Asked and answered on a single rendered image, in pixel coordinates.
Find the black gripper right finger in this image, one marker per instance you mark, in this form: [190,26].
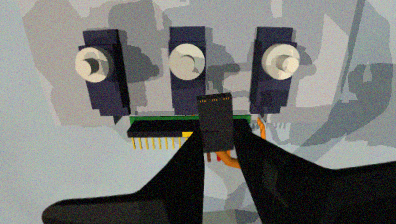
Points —
[288,189]

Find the black pin header strip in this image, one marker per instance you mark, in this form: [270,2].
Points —
[173,126]

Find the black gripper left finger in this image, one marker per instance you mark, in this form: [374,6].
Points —
[174,196]

